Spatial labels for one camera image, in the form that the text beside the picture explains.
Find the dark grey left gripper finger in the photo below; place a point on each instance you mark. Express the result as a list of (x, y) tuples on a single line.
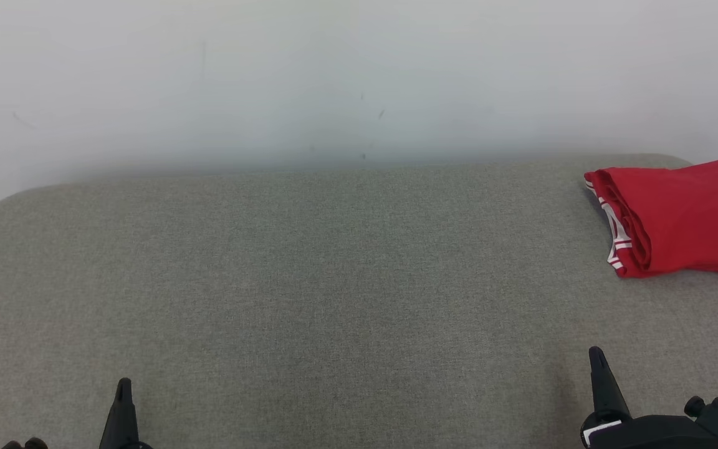
[(121, 424)]

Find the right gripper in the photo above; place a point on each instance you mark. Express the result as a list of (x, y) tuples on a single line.
[(646, 436)]

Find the red jersey with white sleeves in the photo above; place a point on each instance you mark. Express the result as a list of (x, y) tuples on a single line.
[(683, 212)]

